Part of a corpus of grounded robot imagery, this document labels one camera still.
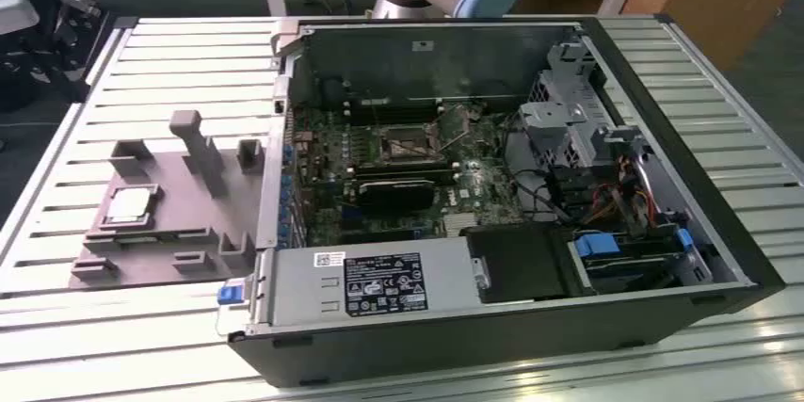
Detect blue case latch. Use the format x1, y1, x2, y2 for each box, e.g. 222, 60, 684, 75
215, 281, 246, 305

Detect grey power supply unit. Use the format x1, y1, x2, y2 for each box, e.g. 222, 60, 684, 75
247, 236, 487, 329

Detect black graphics card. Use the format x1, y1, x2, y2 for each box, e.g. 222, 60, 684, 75
359, 179, 436, 213

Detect hard disk in blue carrier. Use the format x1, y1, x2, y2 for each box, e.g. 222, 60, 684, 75
567, 229, 692, 293

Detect small silver heat sink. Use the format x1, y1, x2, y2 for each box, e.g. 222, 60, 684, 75
442, 212, 480, 235

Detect wooden cabinet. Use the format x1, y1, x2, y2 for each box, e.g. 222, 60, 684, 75
652, 0, 804, 72

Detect silver square CPU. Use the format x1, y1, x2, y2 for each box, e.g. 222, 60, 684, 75
102, 186, 160, 225

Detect black open PC case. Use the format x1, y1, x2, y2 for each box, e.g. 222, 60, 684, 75
216, 15, 788, 389

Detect CPU socket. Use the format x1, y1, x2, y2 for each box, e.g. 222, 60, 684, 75
375, 125, 443, 164

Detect metal socket cover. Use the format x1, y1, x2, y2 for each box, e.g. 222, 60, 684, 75
438, 103, 490, 136

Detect black RAM slot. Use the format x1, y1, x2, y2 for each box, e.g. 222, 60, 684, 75
347, 112, 440, 126
347, 99, 440, 115
355, 171, 455, 185
355, 162, 451, 174

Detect grey metal drive cage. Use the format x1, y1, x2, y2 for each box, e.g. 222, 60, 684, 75
515, 41, 648, 169

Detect green motherboard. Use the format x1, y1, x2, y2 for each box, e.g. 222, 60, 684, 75
286, 103, 535, 248

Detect thin metal locking lever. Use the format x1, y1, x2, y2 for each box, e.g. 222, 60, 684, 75
438, 130, 471, 152

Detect coloured wire bundle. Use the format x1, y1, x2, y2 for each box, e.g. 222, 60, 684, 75
580, 156, 664, 230

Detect grey plastic parts rack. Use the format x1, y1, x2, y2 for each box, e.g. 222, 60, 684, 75
70, 109, 272, 291

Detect black wire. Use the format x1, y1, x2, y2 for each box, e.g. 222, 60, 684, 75
507, 164, 575, 225

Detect black plastic shroud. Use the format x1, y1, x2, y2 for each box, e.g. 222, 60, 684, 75
460, 221, 572, 305

